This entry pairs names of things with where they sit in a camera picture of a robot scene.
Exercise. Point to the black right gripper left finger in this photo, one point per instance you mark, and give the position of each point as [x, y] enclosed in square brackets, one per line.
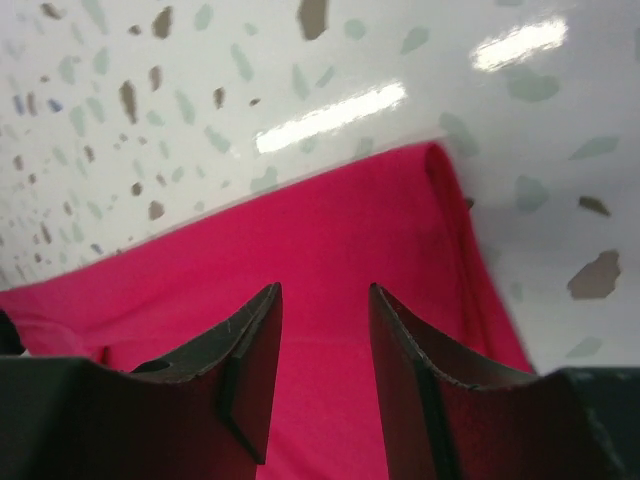
[202, 411]

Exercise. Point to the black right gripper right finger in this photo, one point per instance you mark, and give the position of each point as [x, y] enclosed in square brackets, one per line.
[448, 412]

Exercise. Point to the pink t shirt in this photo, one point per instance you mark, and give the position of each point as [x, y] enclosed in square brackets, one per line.
[398, 219]

